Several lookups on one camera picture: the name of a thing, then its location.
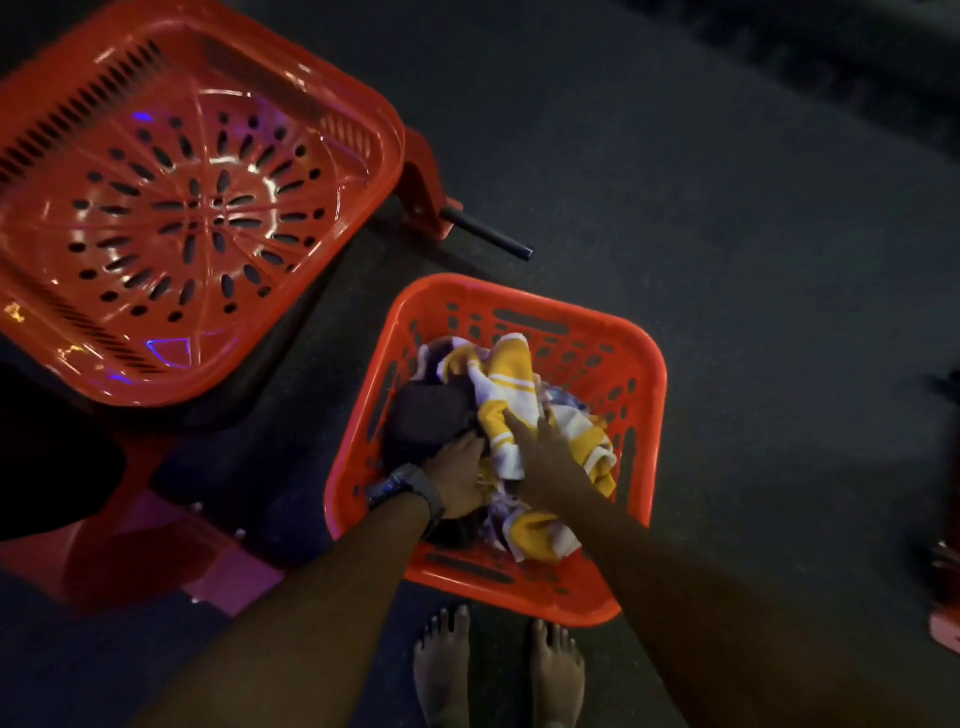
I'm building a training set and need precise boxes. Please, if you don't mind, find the person's foot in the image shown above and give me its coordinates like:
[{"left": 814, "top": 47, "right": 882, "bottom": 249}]
[
  {"left": 528, "top": 618, "right": 587, "bottom": 728},
  {"left": 413, "top": 605, "right": 473, "bottom": 728}
]

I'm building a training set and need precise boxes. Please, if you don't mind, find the dark cloth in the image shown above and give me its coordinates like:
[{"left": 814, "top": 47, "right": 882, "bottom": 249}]
[{"left": 382, "top": 377, "right": 481, "bottom": 481}]

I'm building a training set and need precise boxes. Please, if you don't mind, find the person's left forearm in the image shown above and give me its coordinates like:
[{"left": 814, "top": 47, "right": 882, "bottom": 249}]
[{"left": 131, "top": 491, "right": 435, "bottom": 728}]

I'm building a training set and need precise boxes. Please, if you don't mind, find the person's right forearm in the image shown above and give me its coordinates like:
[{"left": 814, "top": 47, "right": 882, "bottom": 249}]
[{"left": 555, "top": 483, "right": 960, "bottom": 728}]

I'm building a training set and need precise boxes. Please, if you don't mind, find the large red perforated laundry basket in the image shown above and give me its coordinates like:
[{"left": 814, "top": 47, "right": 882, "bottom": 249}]
[{"left": 0, "top": 0, "right": 407, "bottom": 408}]

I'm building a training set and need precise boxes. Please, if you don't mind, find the small red laundry basket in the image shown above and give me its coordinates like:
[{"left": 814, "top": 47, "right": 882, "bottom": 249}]
[{"left": 324, "top": 273, "right": 669, "bottom": 628}]

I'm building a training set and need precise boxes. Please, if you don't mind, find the red laundry cart frame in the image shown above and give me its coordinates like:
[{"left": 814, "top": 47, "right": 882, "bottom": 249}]
[{"left": 0, "top": 127, "right": 465, "bottom": 618}]

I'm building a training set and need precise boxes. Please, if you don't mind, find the white purple patterned cloth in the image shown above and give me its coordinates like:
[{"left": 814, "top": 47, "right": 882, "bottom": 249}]
[{"left": 414, "top": 336, "right": 601, "bottom": 552}]

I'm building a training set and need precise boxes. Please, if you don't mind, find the person's right hand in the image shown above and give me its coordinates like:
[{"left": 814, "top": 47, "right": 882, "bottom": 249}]
[{"left": 502, "top": 408, "right": 599, "bottom": 520}]

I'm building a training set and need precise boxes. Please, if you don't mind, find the black wristwatch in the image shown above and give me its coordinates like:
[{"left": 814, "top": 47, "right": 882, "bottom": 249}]
[{"left": 366, "top": 463, "right": 447, "bottom": 541}]

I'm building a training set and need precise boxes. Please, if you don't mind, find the person's left foot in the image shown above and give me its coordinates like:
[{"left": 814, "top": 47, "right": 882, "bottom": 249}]
[{"left": 413, "top": 605, "right": 473, "bottom": 728}]

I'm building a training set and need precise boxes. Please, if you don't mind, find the person's right foot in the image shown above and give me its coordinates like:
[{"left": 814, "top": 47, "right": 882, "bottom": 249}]
[{"left": 528, "top": 618, "right": 587, "bottom": 728}]

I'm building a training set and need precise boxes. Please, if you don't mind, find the yellow white striped cloth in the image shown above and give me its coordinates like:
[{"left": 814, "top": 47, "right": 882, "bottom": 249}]
[{"left": 437, "top": 333, "right": 618, "bottom": 564}]

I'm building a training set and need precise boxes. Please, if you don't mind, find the red object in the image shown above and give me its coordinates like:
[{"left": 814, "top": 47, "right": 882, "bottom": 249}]
[{"left": 928, "top": 540, "right": 960, "bottom": 655}]

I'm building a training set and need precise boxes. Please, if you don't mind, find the person's left hand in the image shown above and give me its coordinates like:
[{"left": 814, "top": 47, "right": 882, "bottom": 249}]
[{"left": 422, "top": 432, "right": 494, "bottom": 521}]

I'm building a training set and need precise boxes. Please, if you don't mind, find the black cart handle bar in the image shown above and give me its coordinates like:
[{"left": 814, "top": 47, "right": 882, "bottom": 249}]
[{"left": 439, "top": 206, "right": 534, "bottom": 263}]

